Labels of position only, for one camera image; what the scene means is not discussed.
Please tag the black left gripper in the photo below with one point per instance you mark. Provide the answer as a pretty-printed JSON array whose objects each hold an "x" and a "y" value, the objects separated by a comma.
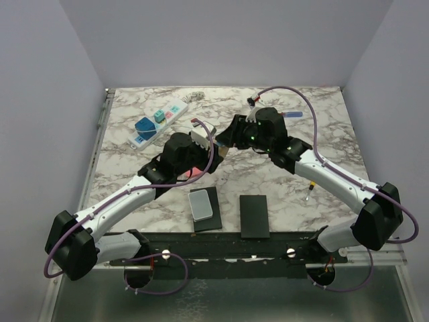
[{"x": 204, "y": 153}]

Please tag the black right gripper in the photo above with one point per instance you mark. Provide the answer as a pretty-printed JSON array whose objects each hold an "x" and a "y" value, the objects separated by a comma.
[{"x": 232, "y": 135}]

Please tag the beige cube socket adapter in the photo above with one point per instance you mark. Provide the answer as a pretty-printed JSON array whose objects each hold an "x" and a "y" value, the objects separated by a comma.
[{"x": 223, "y": 151}]

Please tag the pink plug adapter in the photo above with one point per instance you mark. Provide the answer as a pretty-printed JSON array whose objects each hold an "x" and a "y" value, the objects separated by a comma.
[{"x": 193, "y": 172}]

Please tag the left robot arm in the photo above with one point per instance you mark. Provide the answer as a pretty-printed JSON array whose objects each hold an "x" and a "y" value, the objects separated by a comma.
[{"x": 72, "y": 239}]

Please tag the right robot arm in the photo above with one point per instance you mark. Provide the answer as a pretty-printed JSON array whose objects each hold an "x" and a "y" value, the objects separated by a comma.
[{"x": 378, "y": 213}]

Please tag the blue cube socket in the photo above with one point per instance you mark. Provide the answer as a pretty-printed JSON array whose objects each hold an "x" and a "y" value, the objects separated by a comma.
[{"x": 145, "y": 128}]

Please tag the white power strip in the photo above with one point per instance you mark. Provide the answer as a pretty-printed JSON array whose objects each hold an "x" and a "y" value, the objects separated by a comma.
[{"x": 173, "y": 111}]

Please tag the teal USB charger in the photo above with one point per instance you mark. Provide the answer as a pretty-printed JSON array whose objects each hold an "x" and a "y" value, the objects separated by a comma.
[{"x": 159, "y": 116}]

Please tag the grey white power bank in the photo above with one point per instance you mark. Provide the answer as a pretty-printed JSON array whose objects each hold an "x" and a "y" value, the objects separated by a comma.
[{"x": 200, "y": 205}]

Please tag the black slab under power bank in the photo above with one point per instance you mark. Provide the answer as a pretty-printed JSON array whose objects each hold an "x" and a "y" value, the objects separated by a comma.
[{"x": 215, "y": 222}]

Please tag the blue red screwdriver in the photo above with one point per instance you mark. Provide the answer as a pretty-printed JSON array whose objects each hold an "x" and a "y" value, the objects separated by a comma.
[{"x": 292, "y": 114}]

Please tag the black rectangular slab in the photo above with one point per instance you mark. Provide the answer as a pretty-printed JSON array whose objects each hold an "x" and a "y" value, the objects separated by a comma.
[{"x": 254, "y": 219}]

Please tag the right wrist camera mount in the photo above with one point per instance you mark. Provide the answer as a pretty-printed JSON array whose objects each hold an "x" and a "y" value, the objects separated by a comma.
[{"x": 253, "y": 107}]

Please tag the aluminium table edge rail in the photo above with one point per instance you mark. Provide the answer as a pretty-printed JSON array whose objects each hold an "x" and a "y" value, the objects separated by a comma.
[{"x": 101, "y": 129}]

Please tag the small yellow handled screwdriver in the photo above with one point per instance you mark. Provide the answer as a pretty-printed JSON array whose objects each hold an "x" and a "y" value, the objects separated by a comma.
[{"x": 310, "y": 189}]

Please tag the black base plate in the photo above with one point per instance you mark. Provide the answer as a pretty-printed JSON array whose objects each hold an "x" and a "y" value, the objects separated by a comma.
[{"x": 229, "y": 256}]

